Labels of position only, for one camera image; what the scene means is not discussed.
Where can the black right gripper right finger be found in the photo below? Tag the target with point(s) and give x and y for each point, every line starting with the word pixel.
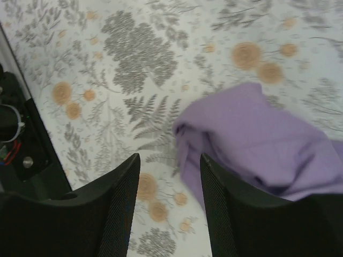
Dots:
pixel 245 221

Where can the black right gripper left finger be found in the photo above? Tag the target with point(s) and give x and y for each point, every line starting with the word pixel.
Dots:
pixel 94 220

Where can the purple t shirt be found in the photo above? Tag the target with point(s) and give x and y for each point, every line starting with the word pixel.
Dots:
pixel 267 147

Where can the floral patterned table mat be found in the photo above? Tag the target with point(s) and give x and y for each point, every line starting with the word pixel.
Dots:
pixel 110 77

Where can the black robot base mount plate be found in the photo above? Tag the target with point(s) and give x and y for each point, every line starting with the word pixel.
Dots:
pixel 29 163

